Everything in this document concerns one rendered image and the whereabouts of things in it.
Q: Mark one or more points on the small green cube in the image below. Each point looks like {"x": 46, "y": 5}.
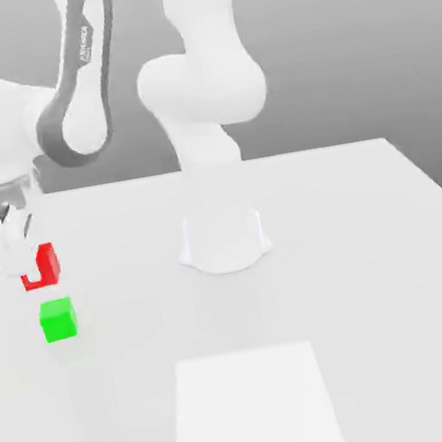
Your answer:
{"x": 58, "y": 320}

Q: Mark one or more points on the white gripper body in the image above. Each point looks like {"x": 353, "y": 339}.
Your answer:
{"x": 12, "y": 243}

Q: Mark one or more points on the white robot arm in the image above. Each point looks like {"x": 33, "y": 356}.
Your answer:
{"x": 198, "y": 87}

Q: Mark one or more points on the small red cube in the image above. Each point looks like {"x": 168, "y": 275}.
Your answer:
{"x": 48, "y": 262}

